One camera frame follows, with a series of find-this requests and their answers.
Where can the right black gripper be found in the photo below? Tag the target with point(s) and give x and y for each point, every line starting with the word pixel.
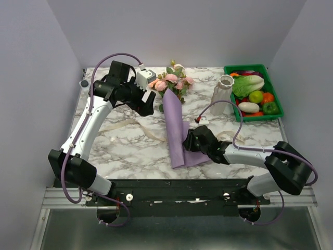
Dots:
pixel 188 142

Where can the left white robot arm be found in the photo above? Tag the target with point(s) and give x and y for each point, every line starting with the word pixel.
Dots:
pixel 70 163

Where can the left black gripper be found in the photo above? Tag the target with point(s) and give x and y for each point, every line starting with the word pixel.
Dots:
pixel 143 108

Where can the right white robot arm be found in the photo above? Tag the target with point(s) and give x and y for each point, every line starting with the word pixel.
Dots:
pixel 287 170

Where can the toy lettuce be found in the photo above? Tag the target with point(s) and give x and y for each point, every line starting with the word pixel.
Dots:
pixel 244 85

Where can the pink artificial flower bouquet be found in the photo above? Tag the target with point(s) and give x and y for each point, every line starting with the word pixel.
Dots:
pixel 175 79

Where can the green toy bell pepper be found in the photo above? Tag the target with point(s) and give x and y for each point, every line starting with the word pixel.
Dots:
pixel 270 108

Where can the green plastic tray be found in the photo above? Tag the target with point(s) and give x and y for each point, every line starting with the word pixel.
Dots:
pixel 268 87

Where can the white toy potato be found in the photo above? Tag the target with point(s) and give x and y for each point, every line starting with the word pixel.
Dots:
pixel 249 107

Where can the white bottle black cap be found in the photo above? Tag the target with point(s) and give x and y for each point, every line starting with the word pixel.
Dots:
pixel 85 87

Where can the purple wrapping paper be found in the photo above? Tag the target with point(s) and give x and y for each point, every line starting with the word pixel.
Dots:
pixel 177 129

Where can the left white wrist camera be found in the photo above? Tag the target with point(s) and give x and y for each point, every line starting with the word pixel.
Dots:
pixel 144 77

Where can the beige ribbon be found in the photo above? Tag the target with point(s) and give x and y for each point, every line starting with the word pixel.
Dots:
pixel 134 123

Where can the purple toy onion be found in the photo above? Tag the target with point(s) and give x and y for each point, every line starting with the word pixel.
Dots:
pixel 248 73

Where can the white ribbed ceramic vase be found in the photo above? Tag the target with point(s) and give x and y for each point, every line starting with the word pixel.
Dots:
pixel 222 91

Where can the orange toy carrot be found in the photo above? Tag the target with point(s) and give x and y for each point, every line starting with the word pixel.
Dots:
pixel 255 114

